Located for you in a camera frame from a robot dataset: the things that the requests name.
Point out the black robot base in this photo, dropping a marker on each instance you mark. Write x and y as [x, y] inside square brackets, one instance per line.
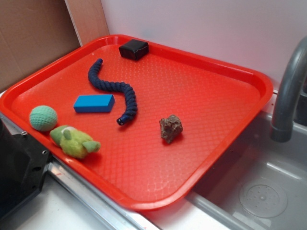
[23, 165]

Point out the brown rough rock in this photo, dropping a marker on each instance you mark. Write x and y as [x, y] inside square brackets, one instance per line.
[170, 128]

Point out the red plastic tray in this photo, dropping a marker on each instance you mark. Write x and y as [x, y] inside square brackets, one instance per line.
[135, 167]

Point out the blue rectangular block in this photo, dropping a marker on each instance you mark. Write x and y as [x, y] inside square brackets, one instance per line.
[94, 103]

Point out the black rectangular block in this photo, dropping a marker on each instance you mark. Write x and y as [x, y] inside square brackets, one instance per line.
[134, 49]

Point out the green plush toy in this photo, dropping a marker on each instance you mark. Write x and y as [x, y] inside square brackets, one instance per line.
[74, 142]

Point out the green dimpled foam ball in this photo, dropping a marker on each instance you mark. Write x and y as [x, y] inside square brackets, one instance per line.
[43, 118]

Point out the grey toy sink basin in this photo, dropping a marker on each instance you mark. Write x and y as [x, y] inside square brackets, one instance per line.
[258, 184]

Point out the grey plastic faucet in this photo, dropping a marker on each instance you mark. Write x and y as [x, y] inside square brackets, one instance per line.
[291, 102]

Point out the brown cardboard panel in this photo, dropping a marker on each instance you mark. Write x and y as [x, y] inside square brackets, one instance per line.
[34, 33]

